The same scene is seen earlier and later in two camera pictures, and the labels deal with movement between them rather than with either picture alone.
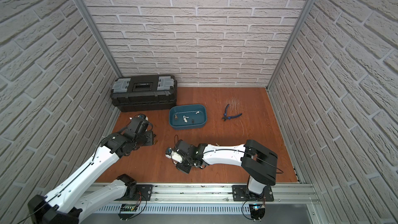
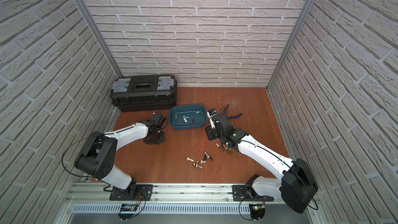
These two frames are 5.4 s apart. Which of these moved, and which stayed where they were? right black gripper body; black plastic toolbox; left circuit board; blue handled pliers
Moved: right black gripper body
Stayed: blue handled pliers; left circuit board; black plastic toolbox
